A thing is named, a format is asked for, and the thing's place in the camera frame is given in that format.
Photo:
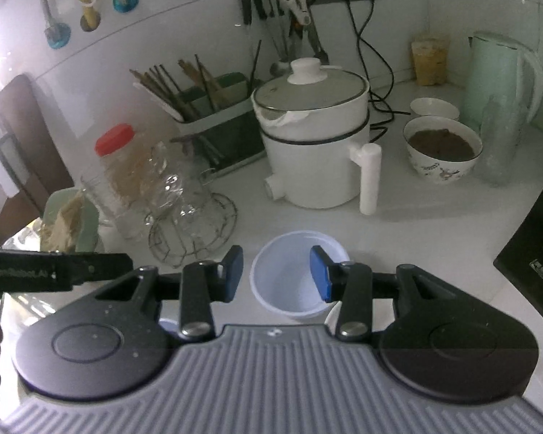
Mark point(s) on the brown cutting board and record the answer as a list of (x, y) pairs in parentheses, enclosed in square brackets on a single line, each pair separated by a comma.
[(27, 122)]

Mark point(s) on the clear jar red lid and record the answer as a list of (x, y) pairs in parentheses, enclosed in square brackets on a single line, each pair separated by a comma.
[(113, 181)]

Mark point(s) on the bundle of wooden chopsticks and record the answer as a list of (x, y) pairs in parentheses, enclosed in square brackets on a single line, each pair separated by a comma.
[(172, 86)]

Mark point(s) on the black hanging utensils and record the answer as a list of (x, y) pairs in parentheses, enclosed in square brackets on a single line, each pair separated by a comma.
[(253, 2)]

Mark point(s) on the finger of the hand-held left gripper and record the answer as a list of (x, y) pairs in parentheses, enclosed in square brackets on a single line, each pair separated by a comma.
[(102, 266)]

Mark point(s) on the hanging metal ladle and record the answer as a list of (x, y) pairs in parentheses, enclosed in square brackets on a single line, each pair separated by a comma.
[(280, 68)]

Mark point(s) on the glass pot lid white knob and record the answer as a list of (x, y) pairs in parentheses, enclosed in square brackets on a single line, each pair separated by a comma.
[(316, 86)]

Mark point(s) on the green colander basket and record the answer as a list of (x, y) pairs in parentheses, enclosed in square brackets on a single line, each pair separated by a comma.
[(88, 217)]

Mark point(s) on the hanging utensils on wall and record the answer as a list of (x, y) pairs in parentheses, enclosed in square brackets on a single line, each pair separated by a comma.
[(58, 36)]

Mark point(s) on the small white bowl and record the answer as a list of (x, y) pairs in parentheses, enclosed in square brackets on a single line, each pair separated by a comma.
[(434, 107)]

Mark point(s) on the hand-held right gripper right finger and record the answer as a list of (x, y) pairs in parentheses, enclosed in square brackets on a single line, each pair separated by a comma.
[(320, 275)]

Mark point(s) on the yellow food bag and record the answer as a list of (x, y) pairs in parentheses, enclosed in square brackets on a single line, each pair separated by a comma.
[(430, 61)]

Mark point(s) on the black induction cooker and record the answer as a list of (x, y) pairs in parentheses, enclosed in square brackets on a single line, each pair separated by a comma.
[(534, 253)]

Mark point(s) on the patterned bowl brown food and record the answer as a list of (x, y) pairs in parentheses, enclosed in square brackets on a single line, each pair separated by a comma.
[(441, 149)]

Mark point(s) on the green white chopstick holder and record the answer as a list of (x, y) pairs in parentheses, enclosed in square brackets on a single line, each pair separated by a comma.
[(226, 131)]

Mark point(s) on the clear plastic bottle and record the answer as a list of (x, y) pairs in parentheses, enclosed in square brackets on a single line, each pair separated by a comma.
[(500, 144)]

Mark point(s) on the white electric cooking pot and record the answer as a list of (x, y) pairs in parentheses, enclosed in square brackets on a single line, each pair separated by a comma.
[(316, 162)]

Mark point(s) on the group of clear glass cups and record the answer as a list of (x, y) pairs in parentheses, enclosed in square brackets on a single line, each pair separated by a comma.
[(181, 194)]

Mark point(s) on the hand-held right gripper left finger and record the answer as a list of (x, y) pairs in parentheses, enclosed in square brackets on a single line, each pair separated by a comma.
[(233, 275)]

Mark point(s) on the pale green electric kettle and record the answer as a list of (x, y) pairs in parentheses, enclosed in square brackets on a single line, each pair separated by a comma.
[(493, 77)]

